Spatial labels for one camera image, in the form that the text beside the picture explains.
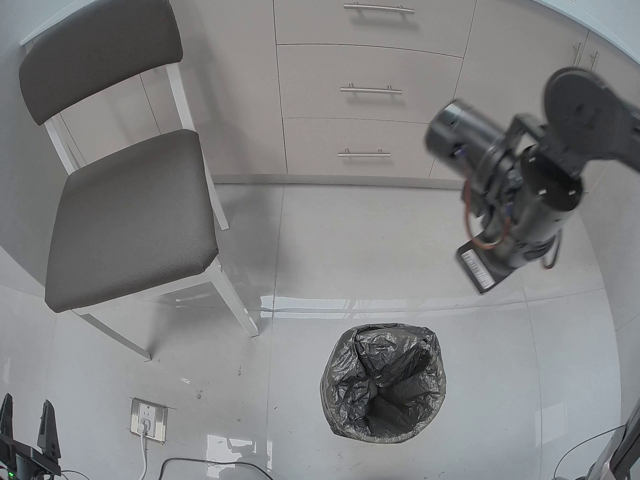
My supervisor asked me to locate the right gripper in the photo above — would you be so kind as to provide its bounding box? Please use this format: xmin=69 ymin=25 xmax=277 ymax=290
xmin=455 ymin=149 xmax=585 ymax=295

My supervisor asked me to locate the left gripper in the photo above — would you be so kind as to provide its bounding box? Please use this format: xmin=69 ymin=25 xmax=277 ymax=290
xmin=0 ymin=393 xmax=62 ymax=477

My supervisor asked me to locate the black plastic bag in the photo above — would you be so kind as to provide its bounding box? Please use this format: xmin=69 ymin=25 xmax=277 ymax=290
xmin=320 ymin=323 xmax=447 ymax=444

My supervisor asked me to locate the beige cabinet with drawers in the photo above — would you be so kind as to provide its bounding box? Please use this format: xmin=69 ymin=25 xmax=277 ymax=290
xmin=150 ymin=0 xmax=640 ymax=199

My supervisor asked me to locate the grey padded white chair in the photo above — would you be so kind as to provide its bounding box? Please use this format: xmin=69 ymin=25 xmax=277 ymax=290
xmin=18 ymin=0 xmax=261 ymax=362

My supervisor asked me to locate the white power cable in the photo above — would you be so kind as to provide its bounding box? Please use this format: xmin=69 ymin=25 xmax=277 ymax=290
xmin=136 ymin=417 xmax=152 ymax=480

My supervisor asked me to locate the black cable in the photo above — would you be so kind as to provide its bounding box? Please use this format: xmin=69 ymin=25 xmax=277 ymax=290
xmin=160 ymin=457 xmax=275 ymax=480

